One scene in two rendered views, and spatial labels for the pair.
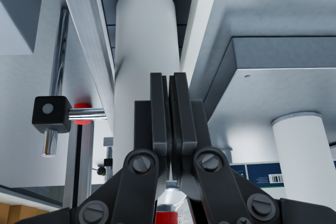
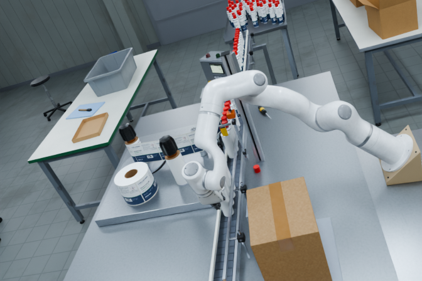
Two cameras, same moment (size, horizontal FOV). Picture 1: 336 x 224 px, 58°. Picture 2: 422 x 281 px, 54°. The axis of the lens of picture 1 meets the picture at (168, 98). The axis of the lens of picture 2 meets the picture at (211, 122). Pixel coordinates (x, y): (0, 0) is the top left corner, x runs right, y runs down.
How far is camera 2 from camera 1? 1.73 m
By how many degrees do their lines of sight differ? 12
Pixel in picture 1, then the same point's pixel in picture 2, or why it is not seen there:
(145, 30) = (226, 210)
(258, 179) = (188, 148)
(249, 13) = (209, 214)
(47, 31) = not seen: hidden behind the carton
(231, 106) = not seen: hidden behind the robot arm
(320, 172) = (176, 170)
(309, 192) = (179, 165)
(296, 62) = (194, 204)
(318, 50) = (189, 207)
